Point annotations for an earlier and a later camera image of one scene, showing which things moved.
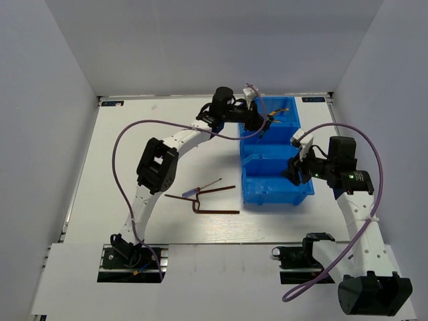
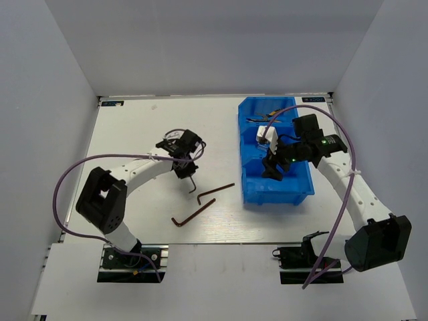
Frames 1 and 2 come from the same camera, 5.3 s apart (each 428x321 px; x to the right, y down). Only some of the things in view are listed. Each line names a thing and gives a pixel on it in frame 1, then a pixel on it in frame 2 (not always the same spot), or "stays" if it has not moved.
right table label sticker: [313, 99] stays
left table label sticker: [112, 103] stays
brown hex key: [215, 211] to [178, 225]
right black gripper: [293, 166] to [270, 163]
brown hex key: [180, 197] to [194, 185]
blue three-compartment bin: [265, 157] stays
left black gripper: [253, 120] to [186, 172]
